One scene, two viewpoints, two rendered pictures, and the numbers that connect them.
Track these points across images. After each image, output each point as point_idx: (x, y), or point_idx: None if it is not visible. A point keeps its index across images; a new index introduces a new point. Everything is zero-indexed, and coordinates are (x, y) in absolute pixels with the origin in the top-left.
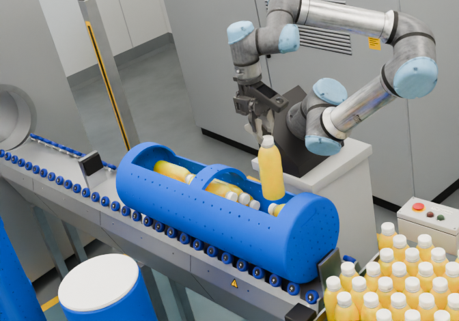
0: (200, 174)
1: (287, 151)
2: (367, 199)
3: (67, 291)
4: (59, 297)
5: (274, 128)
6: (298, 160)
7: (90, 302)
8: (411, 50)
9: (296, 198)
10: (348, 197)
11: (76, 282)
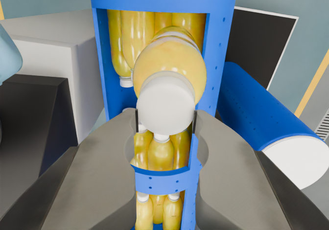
0: (169, 190)
1: (45, 118)
2: (7, 21)
3: (310, 178)
4: (319, 177)
5: (21, 171)
6: (45, 93)
7: (321, 152)
8: None
9: (155, 2)
10: (27, 30)
11: (298, 180)
